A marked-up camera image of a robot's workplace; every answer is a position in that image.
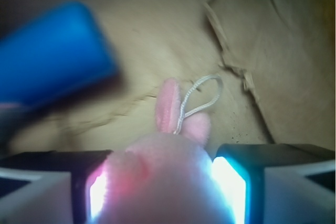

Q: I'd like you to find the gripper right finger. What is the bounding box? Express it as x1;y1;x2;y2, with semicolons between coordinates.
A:
212;144;335;223

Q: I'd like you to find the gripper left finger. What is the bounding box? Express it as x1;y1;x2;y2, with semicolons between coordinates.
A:
1;150;112;223

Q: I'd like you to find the pink plush bunny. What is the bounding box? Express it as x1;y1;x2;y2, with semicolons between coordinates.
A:
95;78;234;223

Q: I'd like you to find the brown paper lined bin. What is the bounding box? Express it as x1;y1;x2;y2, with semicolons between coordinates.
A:
1;0;335;155

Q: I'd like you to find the blue plastic bowling pin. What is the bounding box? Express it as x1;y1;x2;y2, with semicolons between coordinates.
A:
1;2;119;109

